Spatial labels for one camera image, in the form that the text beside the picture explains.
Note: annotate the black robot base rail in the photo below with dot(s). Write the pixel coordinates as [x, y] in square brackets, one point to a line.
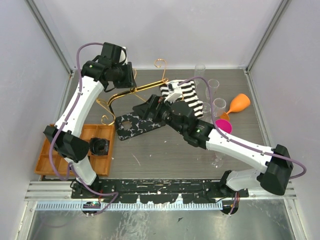
[160, 191]

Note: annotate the blue floral rolled tie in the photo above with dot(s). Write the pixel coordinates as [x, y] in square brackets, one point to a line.
[99, 146]

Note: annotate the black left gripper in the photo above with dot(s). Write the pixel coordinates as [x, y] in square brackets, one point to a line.
[130, 82]

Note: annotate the pink plastic wine glass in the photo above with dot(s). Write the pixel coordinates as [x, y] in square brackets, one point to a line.
[224, 125]

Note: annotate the gold wine glass rack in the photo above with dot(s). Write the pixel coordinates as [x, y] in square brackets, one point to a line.
[127, 122]

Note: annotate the black white striped cloth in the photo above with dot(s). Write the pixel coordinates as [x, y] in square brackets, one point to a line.
[189, 95]

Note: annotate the orange plastic wine glass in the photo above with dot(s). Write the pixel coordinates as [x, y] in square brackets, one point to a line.
[238, 104]

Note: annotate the tall clear champagne flute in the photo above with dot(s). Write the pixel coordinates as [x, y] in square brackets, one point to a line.
[199, 71]

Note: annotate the orange wooden compartment tray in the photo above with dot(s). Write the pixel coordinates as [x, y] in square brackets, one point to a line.
[100, 164]

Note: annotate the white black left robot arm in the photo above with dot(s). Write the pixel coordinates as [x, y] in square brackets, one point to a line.
[94, 77]

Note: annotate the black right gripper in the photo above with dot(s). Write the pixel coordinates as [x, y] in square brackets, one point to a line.
[154, 104]

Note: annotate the clear stemmed wine glass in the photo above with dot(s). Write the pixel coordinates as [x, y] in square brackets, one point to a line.
[218, 107]

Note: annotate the white slotted cable duct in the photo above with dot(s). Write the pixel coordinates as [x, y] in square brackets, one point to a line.
[83, 206]

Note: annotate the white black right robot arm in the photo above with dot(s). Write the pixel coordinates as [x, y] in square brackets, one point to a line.
[271, 168]

